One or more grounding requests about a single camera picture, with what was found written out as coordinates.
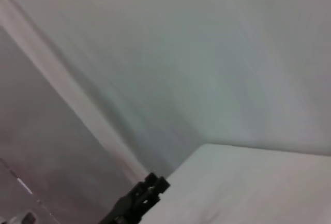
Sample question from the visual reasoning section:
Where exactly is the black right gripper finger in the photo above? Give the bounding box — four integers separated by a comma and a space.
99, 172, 172, 224

